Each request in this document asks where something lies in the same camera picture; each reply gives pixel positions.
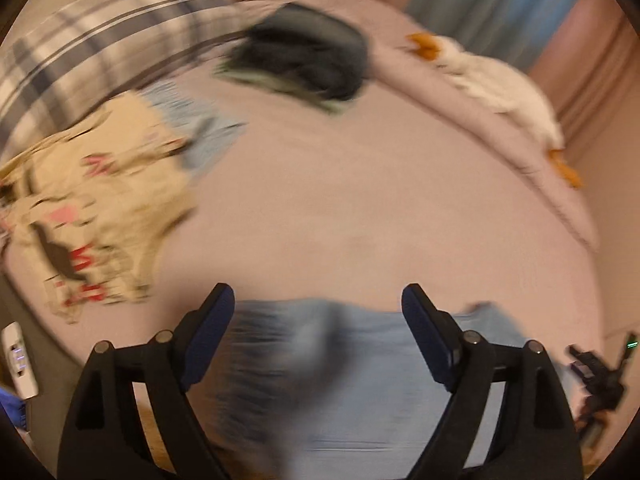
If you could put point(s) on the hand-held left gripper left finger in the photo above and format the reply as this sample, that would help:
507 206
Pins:
212 332

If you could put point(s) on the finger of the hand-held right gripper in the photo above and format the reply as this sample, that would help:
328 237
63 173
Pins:
582 360

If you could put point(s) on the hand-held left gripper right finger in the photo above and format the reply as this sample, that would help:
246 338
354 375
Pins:
425 340

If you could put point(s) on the light blue denim pants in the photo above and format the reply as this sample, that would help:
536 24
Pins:
360 385

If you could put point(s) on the dark folded pants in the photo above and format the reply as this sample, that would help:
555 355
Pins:
310 50

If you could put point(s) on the bed with pink sheet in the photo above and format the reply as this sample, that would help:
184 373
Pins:
325 210

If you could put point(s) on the cream printed cloth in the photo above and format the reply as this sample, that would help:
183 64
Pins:
90 200

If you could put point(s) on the white electronic device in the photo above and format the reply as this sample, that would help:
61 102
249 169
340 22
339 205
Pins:
19 360

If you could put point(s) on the pale blue folded cloth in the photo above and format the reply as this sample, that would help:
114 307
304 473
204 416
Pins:
205 130

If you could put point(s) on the lilac comforter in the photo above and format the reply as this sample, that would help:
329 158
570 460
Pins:
415 110

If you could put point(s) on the white goose plush toy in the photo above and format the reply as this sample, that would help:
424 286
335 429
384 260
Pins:
500 85

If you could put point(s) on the plaid pillow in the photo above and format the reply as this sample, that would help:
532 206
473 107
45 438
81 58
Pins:
100 35

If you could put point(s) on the blue curtain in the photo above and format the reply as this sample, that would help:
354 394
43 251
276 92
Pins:
490 0

